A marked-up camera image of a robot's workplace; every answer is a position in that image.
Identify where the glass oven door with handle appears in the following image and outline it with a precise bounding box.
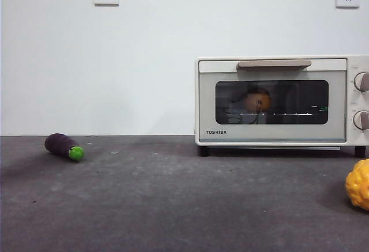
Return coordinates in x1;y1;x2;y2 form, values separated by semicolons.
198;58;348;143

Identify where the brown potato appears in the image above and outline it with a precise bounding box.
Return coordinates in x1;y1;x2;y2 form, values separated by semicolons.
243;87;272;111

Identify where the cream Toshiba toaster oven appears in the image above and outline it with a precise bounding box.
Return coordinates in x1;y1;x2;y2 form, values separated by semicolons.
193;55;369;157

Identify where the beige oven knob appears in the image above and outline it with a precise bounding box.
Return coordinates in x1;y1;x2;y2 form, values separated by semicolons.
353;110;369;130
353;72;369;92

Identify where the purple eggplant with green stem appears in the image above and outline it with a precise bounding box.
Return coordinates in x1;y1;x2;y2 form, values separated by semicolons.
44;133;85;163

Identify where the bumpy yellow pumpkin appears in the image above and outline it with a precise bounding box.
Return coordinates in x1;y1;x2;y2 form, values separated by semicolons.
345;159;369;211

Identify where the metal wire oven rack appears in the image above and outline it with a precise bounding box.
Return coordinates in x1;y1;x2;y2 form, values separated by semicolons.
220;111;315;118

